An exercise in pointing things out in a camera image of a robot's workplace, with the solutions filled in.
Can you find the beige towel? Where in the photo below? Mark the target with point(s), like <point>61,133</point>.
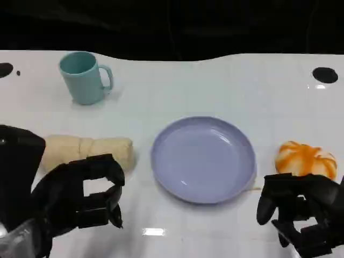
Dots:
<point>80,146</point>

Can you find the lilac plate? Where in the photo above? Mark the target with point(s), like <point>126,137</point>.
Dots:
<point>201,158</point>

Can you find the pale green mug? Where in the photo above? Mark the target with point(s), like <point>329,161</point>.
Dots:
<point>80,80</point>

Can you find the black backdrop curtain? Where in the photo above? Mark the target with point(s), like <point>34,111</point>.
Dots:
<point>172,24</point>

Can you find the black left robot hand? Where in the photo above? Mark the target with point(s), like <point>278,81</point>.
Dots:
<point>61,193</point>

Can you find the orange and white bread roll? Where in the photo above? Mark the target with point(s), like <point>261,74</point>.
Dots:
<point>303,158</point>

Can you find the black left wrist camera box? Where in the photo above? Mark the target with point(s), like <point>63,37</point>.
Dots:
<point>16,172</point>

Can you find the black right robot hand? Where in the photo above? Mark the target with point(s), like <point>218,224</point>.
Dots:
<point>317,193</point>

